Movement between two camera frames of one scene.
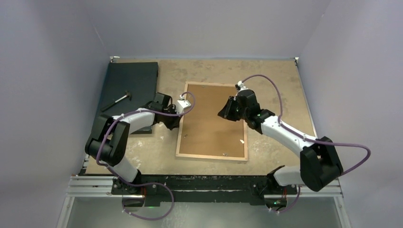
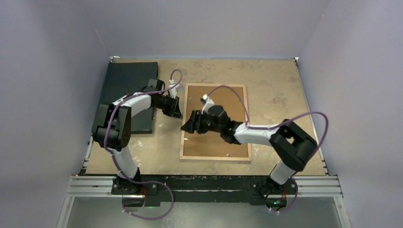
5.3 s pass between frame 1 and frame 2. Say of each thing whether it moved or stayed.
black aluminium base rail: stayed
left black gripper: moved
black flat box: stayed
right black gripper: moved
